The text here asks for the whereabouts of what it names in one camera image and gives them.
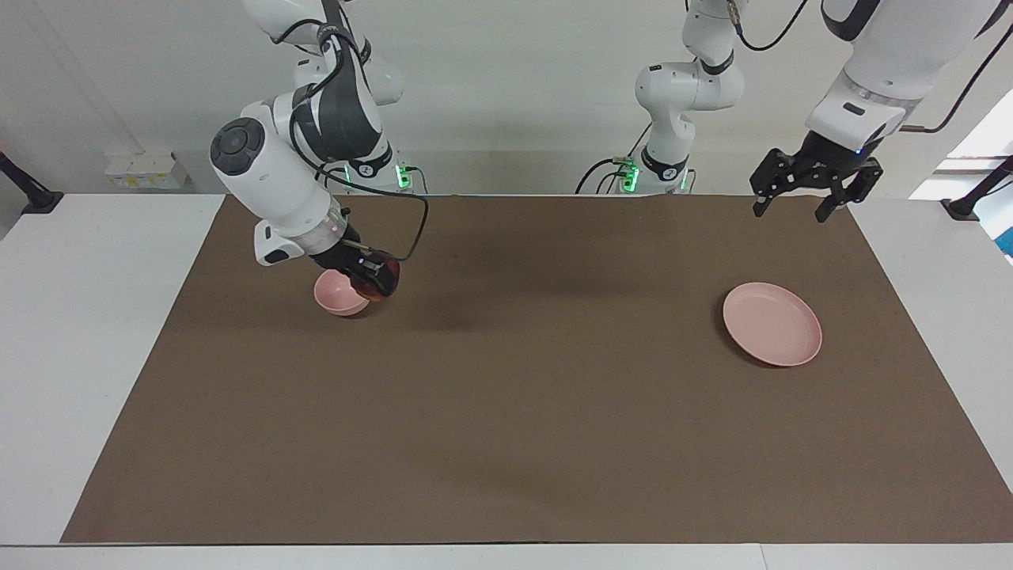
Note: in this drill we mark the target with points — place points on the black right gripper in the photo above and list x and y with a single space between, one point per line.
344 257

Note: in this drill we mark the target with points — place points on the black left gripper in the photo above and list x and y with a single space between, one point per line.
831 158

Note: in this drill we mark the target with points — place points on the dark red apple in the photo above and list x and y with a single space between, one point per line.
390 285

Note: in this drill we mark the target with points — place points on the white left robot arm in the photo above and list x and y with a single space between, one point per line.
894 47

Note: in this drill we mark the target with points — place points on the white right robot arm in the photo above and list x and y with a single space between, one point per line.
269 174

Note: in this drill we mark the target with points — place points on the pink bowl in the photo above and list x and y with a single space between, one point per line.
334 299

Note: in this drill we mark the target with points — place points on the pink plate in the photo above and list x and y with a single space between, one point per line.
772 324

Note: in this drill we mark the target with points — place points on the black clamp stand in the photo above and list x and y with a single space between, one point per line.
39 200
961 209

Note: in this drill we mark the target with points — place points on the brown table mat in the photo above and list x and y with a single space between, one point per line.
506 396

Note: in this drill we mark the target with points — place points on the blue object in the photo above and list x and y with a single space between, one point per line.
1007 241

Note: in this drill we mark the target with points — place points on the white wall socket box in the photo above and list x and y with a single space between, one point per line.
146 172

